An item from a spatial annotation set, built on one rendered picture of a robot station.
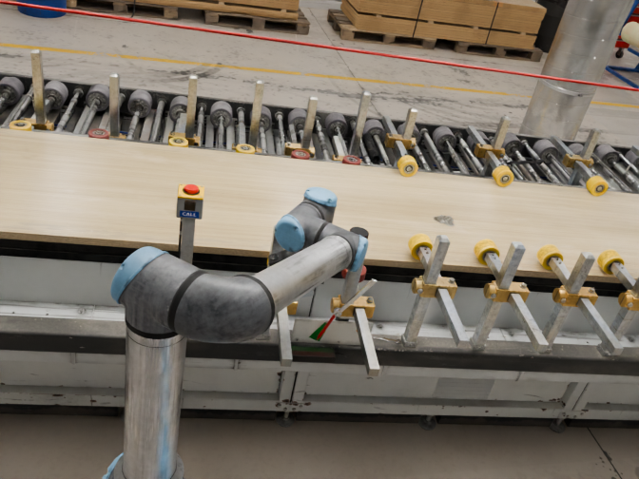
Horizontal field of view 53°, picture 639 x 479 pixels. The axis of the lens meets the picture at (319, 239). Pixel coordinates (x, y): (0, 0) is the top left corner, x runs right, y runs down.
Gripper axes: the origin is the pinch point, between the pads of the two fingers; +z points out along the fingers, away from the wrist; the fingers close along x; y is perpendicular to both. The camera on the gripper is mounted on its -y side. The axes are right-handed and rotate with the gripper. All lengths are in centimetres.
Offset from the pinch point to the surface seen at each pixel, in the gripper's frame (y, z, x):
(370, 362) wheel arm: 21.8, 6.9, -18.6
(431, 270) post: 42.4, -9.4, 6.1
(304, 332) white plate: 6.8, 18.4, 5.4
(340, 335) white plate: 18.9, 18.8, 5.4
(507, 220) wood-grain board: 94, 3, 62
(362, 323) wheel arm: 22.5, 6.9, -1.9
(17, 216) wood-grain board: -87, 3, 36
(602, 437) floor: 160, 93, 26
